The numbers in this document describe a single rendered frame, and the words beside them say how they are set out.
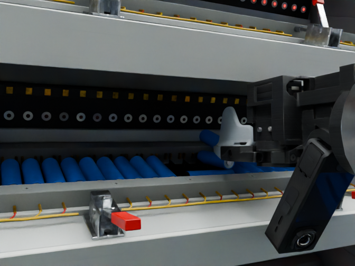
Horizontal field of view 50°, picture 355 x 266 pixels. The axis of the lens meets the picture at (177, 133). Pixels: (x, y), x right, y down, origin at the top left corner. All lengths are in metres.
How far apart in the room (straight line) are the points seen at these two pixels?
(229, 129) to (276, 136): 0.09
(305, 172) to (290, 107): 0.06
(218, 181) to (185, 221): 0.07
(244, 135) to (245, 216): 0.08
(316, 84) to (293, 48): 0.09
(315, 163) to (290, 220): 0.06
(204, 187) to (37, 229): 0.17
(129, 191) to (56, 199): 0.07
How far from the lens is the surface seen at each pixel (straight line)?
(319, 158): 0.32
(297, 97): 0.36
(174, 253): 0.37
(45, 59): 0.33
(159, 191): 0.40
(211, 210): 0.41
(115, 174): 0.42
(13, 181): 0.39
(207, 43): 0.38
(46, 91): 0.48
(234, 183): 0.44
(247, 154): 0.37
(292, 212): 0.35
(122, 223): 0.28
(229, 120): 0.43
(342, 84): 0.33
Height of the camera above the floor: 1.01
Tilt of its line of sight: 1 degrees up
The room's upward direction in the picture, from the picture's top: straight up
